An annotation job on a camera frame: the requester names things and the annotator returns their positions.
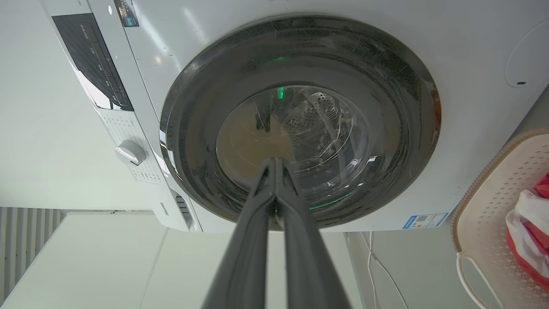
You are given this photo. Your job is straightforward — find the round white filter cover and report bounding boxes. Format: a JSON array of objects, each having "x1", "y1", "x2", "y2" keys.
[{"x1": 505, "y1": 19, "x2": 549, "y2": 89}]

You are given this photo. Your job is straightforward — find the black washing machine display panel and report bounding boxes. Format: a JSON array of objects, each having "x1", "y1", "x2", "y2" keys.
[{"x1": 51, "y1": 13, "x2": 134, "y2": 112}]

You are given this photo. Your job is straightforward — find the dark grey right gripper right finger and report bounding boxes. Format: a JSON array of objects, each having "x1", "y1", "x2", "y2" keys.
[{"x1": 275, "y1": 158, "x2": 353, "y2": 309}]

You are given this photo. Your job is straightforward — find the silver washing machine control knob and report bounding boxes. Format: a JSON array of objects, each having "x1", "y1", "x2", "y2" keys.
[{"x1": 115, "y1": 140, "x2": 146, "y2": 166}]

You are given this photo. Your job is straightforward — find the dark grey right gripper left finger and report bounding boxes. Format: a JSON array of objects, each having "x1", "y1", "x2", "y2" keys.
[{"x1": 202, "y1": 158, "x2": 276, "y2": 309}]

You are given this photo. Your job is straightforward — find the white front-load washing machine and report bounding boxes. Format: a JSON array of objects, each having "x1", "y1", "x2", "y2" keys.
[{"x1": 39, "y1": 0, "x2": 549, "y2": 233}]

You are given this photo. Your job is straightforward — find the beige perforated laundry basket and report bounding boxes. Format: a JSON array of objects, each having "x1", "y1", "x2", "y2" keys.
[{"x1": 450, "y1": 128, "x2": 549, "y2": 309}]

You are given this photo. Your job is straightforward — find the blue white label sticker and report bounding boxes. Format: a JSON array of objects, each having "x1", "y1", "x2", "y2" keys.
[{"x1": 402, "y1": 212, "x2": 449, "y2": 230}]

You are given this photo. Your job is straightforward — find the red and white clothing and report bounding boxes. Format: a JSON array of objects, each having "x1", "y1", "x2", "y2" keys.
[{"x1": 505, "y1": 173, "x2": 549, "y2": 291}]

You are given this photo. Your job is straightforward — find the dark energy label sticker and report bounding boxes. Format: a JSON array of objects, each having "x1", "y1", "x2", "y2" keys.
[{"x1": 113, "y1": 0, "x2": 140, "y2": 28}]

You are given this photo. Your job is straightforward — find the thin white cable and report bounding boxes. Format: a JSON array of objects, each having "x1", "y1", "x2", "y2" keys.
[
  {"x1": 368, "y1": 232, "x2": 378, "y2": 309},
  {"x1": 359, "y1": 232, "x2": 409, "y2": 309}
]

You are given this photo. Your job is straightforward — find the dark round washing machine door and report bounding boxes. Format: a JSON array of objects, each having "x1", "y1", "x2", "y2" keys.
[{"x1": 160, "y1": 16, "x2": 441, "y2": 229}]

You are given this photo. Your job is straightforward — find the grey ribbed wall panel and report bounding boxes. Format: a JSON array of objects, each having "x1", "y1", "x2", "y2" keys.
[{"x1": 0, "y1": 207, "x2": 66, "y2": 302}]

